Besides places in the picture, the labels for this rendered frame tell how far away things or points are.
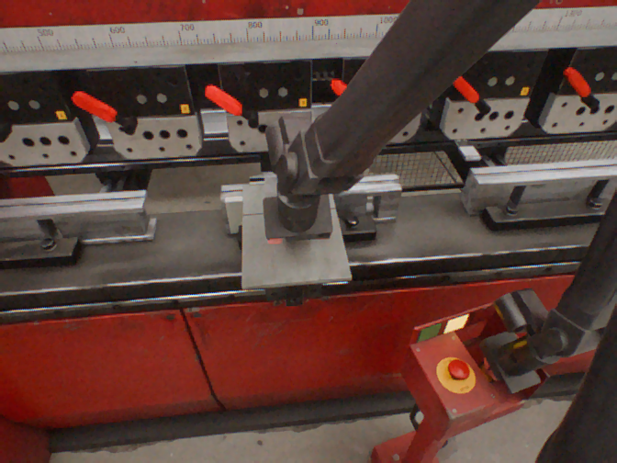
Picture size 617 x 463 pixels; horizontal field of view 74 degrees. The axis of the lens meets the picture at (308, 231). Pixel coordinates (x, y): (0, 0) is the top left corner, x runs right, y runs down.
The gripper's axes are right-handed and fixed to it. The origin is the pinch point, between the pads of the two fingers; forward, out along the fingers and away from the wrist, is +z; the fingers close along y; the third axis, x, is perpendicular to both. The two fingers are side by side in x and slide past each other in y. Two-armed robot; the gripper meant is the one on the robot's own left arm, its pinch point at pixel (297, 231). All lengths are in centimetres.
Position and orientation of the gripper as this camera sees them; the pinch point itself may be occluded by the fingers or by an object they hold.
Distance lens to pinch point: 70.4
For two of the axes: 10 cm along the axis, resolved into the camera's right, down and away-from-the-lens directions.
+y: -9.9, 0.9, -0.7
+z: -0.4, 2.9, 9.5
